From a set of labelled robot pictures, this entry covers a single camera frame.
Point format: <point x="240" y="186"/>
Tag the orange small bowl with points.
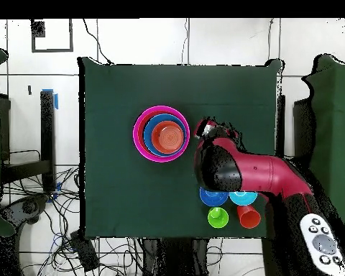
<point x="168" y="137"/>

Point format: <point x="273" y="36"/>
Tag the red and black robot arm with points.
<point x="261" y="172"/>

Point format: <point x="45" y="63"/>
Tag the blue medium bowl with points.
<point x="147" y="138"/>

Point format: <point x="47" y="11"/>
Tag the pink large bowl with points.
<point x="135" y="135"/>

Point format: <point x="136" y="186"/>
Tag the dark blue small bowl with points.
<point x="212" y="198"/>

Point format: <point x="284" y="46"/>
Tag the light blue small bowl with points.
<point x="243" y="198"/>

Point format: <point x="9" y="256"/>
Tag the dark green tablecloth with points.
<point x="118" y="100"/>

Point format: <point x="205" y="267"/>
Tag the green plastic cup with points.
<point x="218" y="218"/>

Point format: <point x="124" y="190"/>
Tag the orange plastic cup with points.
<point x="248" y="218"/>

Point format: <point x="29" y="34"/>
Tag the black power strip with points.
<point x="84" y="253"/>

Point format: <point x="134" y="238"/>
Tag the black floor stand base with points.
<point x="28" y="207"/>

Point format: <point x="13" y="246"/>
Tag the black post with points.
<point x="281" y="129"/>

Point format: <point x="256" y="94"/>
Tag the black frame with blue tape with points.
<point x="47" y="129"/>

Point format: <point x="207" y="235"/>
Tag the black square floor frame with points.
<point x="38" y="28"/>

